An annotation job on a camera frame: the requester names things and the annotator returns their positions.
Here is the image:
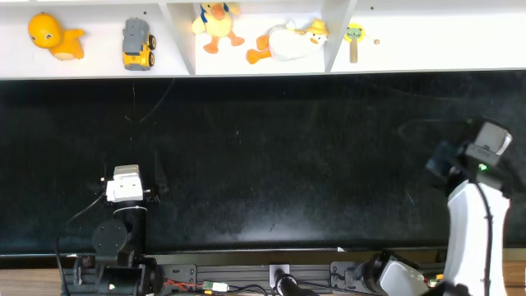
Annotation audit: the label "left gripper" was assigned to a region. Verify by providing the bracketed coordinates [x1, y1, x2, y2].
[87, 150, 170, 206]

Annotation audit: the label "grey and yellow toy truck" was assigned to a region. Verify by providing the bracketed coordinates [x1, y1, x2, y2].
[122, 16, 158, 72]

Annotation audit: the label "yellow rubber duck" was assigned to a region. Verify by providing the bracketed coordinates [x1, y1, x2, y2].
[27, 12, 86, 62]

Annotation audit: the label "yellow rattle drum toy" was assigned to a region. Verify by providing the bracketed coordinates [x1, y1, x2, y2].
[344, 23, 381, 64]

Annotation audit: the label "yellow plush duck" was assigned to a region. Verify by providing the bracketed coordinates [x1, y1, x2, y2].
[191, 2, 246, 55]

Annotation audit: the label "white plush duck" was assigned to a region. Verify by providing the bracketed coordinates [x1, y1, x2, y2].
[246, 18, 330, 66]

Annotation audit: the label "white shelf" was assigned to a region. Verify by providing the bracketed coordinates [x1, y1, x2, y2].
[0, 0, 526, 80]

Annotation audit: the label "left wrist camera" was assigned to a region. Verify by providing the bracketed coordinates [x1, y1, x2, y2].
[105, 164, 145, 203]

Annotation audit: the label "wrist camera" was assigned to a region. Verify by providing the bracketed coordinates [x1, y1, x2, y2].
[105, 164, 145, 203]
[465, 121, 514, 166]

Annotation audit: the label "black cable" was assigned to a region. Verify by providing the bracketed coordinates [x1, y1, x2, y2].
[55, 191, 107, 296]

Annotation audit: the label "mounting rail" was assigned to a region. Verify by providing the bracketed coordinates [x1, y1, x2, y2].
[57, 246, 526, 296]

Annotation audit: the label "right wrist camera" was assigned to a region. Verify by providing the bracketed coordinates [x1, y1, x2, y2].
[465, 121, 514, 166]

